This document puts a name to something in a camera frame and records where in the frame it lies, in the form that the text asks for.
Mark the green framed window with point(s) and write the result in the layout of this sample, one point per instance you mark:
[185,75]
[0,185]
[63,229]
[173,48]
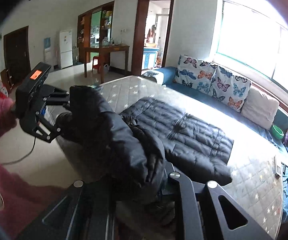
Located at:
[254,40]

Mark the white remote control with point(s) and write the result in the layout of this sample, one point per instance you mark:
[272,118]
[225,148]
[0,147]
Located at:
[277,167]

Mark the green plastic bowl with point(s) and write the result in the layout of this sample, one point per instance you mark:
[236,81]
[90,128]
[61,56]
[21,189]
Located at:
[277,132]

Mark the brown wooden door frame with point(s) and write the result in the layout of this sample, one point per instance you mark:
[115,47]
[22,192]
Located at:
[139,31]

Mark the right butterfly print pillow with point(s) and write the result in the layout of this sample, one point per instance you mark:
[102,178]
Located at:
[229,89]

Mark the brown wooden shelf cabinet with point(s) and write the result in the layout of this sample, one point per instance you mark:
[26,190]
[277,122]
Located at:
[92,27]

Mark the left butterfly print pillow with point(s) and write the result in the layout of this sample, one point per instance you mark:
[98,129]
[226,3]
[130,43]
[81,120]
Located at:
[194,73]

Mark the black puffer down jacket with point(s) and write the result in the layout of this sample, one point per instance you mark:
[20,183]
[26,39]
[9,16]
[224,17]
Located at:
[135,145]

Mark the butterfly print pillow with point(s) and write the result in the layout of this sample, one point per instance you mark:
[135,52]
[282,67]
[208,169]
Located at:
[229,89]
[194,73]

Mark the grey quilted star mattress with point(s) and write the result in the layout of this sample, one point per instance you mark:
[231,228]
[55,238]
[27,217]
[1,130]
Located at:
[251,163]

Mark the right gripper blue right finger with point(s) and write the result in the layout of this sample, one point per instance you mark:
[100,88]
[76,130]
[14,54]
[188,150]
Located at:
[207,211]

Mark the blue kitchen cabinet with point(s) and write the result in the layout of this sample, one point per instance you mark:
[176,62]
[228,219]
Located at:
[149,57]

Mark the water dispenser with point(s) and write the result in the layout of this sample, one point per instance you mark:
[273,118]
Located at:
[47,51]

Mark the dark wooden door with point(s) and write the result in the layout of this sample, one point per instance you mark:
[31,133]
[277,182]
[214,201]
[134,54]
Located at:
[16,54]

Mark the white plain pillow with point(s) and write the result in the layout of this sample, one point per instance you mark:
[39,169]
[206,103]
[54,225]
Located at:
[260,108]

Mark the white refrigerator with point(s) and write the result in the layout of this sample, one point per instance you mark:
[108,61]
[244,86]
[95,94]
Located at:
[65,49]

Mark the blue bed sheet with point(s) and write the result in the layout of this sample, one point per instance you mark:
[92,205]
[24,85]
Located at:
[166,77]

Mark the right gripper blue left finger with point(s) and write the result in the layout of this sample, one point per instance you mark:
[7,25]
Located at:
[83,211]

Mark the red plastic stool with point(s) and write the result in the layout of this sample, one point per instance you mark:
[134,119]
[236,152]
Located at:
[98,64]

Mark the brown wooden table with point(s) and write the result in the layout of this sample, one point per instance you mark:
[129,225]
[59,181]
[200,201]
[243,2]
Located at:
[103,51]

